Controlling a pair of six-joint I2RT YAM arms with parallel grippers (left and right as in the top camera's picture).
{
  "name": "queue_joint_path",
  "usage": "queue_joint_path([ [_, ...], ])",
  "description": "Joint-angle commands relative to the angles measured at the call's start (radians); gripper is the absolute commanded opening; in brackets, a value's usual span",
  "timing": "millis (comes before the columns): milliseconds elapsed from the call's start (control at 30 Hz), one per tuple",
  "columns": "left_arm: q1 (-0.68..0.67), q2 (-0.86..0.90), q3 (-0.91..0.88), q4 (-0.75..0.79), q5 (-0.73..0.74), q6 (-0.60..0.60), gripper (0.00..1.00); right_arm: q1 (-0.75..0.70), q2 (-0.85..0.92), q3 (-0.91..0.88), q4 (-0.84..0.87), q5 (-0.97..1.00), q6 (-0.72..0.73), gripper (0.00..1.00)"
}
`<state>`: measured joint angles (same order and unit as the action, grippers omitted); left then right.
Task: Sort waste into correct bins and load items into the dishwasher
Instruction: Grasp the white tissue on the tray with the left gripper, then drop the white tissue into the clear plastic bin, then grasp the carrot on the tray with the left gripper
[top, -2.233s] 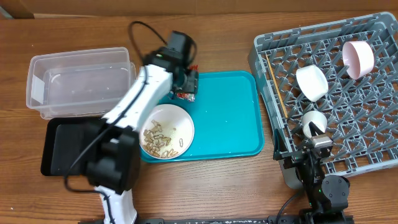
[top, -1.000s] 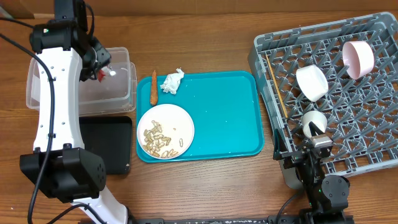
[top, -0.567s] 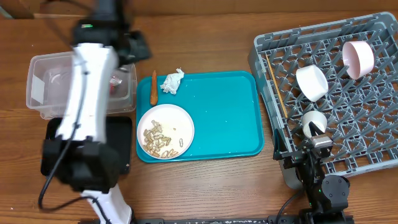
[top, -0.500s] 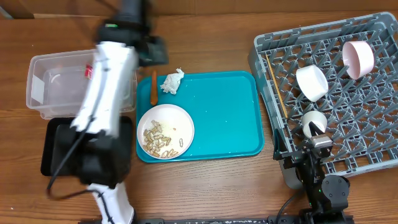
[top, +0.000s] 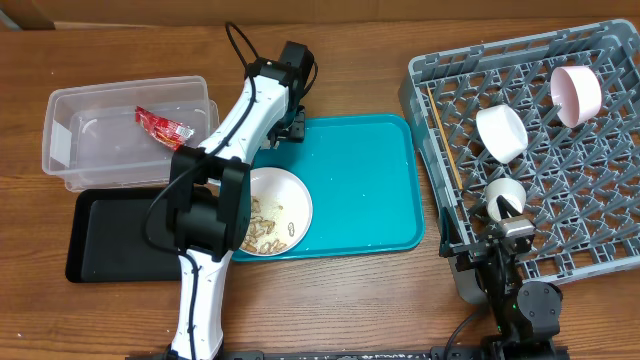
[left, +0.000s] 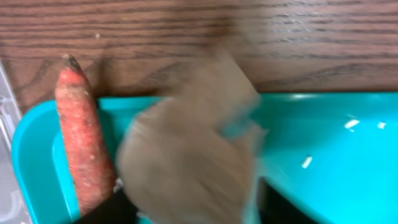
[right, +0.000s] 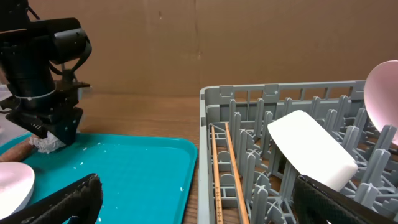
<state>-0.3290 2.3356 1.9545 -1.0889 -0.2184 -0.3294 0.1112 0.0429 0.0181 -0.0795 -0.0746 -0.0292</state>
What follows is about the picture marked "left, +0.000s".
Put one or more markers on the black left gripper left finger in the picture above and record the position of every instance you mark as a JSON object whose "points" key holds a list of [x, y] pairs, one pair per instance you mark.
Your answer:
{"points": [[117, 209]]}

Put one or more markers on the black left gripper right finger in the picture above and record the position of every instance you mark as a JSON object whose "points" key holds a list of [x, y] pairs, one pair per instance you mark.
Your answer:
{"points": [[273, 208]]}

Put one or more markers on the carrot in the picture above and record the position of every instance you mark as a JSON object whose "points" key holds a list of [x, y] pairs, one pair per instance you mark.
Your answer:
{"points": [[89, 162]]}

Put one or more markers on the white napkin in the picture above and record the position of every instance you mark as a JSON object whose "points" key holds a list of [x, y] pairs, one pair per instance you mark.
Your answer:
{"points": [[175, 164]]}

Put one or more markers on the teal plastic tray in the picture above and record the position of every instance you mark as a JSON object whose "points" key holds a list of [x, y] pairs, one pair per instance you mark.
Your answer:
{"points": [[333, 155]]}

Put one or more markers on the clear plastic bin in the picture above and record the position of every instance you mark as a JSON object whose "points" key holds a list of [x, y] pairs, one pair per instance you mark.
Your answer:
{"points": [[13, 208]]}

